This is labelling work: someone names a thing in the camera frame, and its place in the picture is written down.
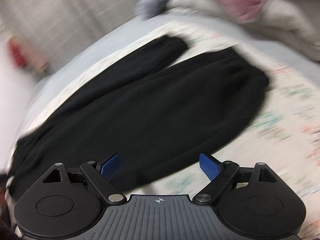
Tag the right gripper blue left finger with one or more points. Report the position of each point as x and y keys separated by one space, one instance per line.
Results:
x=109 y=166

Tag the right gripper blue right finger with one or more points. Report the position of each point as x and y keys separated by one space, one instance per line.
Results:
x=210 y=166

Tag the black pants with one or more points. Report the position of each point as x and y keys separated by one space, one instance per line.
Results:
x=157 y=113

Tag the floral white bed cover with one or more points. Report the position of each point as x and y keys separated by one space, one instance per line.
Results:
x=292 y=152

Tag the red object on floor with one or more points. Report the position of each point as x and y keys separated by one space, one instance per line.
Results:
x=16 y=53

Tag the grey patterned curtain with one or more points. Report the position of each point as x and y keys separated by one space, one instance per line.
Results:
x=61 y=29

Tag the white cloth pile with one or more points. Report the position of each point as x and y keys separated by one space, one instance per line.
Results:
x=293 y=22

